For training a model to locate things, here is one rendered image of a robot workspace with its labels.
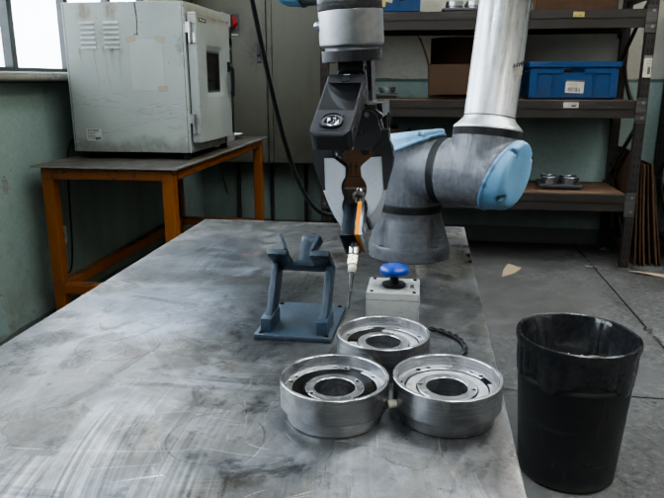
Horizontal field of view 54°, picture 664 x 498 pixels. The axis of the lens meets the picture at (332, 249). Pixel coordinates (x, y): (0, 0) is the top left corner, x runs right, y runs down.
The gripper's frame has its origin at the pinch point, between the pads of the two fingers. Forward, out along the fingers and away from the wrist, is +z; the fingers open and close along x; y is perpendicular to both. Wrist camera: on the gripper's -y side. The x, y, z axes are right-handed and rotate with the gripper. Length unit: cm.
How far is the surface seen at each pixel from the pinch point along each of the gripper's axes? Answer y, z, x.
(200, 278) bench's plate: 17.8, 14.3, 30.5
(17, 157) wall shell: 152, 12, 171
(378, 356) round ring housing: -14.0, 11.3, -4.6
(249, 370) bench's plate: -13.6, 14.0, 10.3
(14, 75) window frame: 145, -20, 160
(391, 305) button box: 3.7, 12.6, -3.4
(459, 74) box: 334, -6, 3
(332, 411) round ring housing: -26.2, 11.0, -2.5
